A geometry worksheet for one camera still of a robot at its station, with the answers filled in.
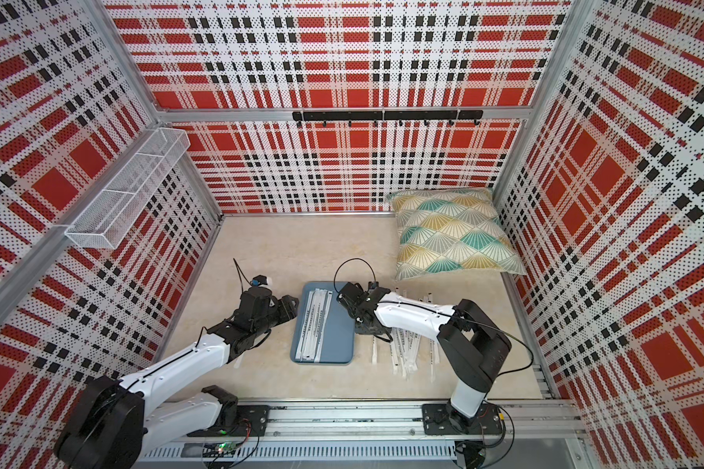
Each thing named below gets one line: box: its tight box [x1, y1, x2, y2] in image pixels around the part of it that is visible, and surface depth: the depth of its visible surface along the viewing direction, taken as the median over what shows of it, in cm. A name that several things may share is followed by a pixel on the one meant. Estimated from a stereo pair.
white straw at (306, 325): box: [295, 289, 318, 363], surface depth 91 cm
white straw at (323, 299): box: [312, 288, 334, 363], surface depth 94 cm
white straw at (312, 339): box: [301, 287, 328, 363], surface depth 91 cm
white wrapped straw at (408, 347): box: [395, 327, 421, 382], surface depth 85 cm
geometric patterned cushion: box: [386, 187, 528, 282], surface depth 95 cm
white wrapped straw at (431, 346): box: [429, 339, 436, 384], surface depth 85 cm
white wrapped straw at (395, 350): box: [389, 326, 401, 377], surface depth 86 cm
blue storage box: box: [289, 281, 356, 366], surface depth 89 cm
